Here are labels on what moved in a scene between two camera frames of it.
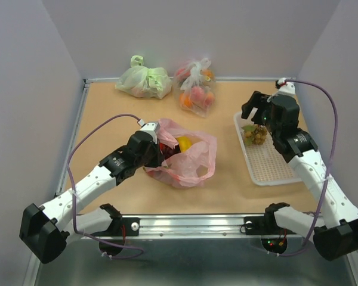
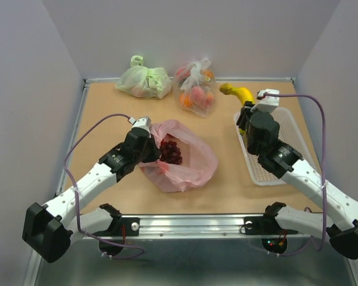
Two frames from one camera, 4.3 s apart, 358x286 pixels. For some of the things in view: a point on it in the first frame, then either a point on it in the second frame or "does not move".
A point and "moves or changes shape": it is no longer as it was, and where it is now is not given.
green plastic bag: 139,81 does not move
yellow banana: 184,142 to 244,94
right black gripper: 257,100 to 247,112
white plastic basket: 265,165 does not move
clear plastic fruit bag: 194,83 does not move
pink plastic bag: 188,169 moves or changes shape
